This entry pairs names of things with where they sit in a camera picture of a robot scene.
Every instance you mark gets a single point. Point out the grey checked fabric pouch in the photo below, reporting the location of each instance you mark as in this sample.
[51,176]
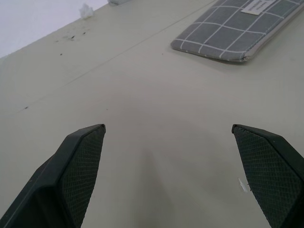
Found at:
[232,35]

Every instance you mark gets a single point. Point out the white crumpled tissue scrap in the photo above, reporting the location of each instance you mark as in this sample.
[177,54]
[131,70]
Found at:
[86,11]

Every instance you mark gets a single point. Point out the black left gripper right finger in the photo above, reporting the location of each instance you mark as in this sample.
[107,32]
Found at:
[273,173]

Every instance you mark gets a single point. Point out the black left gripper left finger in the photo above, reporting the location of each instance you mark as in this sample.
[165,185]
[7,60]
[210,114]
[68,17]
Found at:
[59,180]

